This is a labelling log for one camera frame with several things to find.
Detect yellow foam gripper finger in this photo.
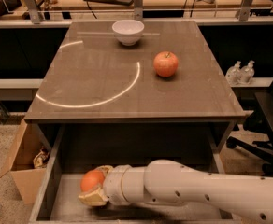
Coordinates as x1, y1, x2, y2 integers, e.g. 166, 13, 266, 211
79, 184, 108, 206
96, 165, 113, 175

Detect orange fruit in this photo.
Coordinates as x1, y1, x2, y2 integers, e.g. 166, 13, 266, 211
80, 170, 105, 191

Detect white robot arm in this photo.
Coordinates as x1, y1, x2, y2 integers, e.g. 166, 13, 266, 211
79, 160, 273, 224

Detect open grey top drawer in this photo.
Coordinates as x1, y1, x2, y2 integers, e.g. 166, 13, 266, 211
30, 123, 241, 224

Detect grey cabinet with glass top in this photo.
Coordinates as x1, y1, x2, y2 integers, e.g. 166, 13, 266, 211
23, 19, 246, 161

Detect crumpled item in box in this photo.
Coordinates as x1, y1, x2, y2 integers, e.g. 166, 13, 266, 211
33, 147, 50, 169

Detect cardboard box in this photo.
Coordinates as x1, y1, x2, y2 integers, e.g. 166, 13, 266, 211
0, 120, 46, 204

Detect red apple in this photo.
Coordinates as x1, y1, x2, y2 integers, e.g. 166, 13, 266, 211
153, 51, 179, 77

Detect white bowl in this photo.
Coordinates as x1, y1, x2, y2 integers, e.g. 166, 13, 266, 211
112, 20, 145, 46

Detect clear pump bottle left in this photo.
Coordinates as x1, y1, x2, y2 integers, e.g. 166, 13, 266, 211
225, 61, 241, 85

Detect clear pump bottle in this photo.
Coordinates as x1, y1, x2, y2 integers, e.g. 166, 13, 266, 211
239, 60, 254, 84
225, 61, 241, 85

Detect clear pump bottle right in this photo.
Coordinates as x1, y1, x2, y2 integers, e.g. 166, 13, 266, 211
239, 60, 254, 84

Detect black office chair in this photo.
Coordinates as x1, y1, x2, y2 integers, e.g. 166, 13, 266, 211
226, 82, 273, 176

